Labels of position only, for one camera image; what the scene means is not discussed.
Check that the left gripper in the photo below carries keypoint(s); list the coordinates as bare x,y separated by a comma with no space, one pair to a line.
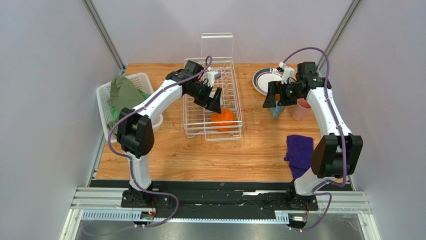
215,105

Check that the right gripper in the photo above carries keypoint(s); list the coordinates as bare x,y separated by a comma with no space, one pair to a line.
283,92

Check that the beige plate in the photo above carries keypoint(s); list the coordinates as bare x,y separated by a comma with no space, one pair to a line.
262,77

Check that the orange bowl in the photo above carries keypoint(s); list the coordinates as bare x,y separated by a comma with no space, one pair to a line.
223,122

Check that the blue butterfly mug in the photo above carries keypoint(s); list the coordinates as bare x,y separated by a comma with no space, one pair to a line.
277,110

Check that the pink cup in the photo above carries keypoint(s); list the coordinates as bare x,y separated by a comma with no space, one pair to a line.
301,109

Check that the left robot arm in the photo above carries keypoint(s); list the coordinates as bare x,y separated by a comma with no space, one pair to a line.
135,131

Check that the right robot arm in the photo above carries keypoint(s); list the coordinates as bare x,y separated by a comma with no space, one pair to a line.
320,98

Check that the purple cloth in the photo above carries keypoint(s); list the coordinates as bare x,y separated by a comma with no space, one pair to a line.
299,151

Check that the white plastic basket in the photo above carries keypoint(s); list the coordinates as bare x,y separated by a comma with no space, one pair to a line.
140,80

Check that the green cloth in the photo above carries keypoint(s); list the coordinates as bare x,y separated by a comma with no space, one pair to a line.
123,94

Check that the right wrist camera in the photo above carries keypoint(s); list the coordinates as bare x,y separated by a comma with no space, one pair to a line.
286,72

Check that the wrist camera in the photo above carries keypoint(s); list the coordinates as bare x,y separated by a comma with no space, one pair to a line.
286,72
209,78

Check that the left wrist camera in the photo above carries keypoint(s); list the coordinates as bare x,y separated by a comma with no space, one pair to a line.
209,78

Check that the white wire dish rack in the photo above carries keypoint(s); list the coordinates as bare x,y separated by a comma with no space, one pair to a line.
199,121

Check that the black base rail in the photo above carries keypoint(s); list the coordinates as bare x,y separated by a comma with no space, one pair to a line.
228,200

